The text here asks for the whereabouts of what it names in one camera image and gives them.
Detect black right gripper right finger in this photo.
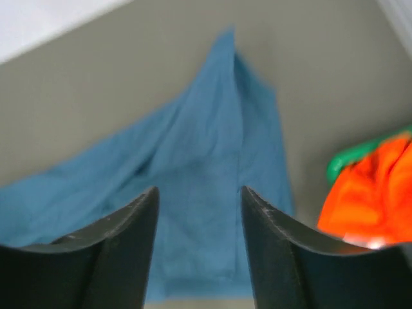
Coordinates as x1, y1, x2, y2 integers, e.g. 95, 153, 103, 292
241, 187, 411, 309

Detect blue t shirt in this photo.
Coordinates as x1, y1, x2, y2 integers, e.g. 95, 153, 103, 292
1, 30, 293, 302

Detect orange t shirt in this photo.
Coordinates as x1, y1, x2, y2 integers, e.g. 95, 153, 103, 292
317, 134, 411, 249

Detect green plastic basket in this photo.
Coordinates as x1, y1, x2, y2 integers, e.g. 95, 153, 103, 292
326, 125, 411, 185

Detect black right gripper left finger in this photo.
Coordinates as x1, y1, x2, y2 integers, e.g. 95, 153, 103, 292
1, 187, 160, 309

